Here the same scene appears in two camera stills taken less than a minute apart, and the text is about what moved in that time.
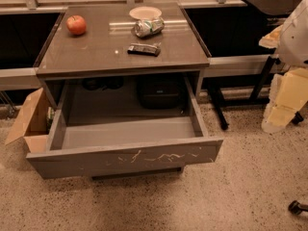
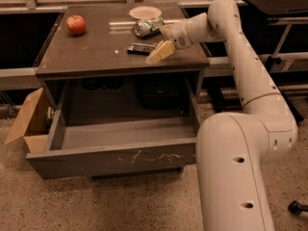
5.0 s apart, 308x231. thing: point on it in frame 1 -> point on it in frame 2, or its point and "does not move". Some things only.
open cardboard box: x=34 y=122 does not move
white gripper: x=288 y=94 -> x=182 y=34
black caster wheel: x=295 y=208 does not move
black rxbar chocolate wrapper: x=144 y=49 does not move
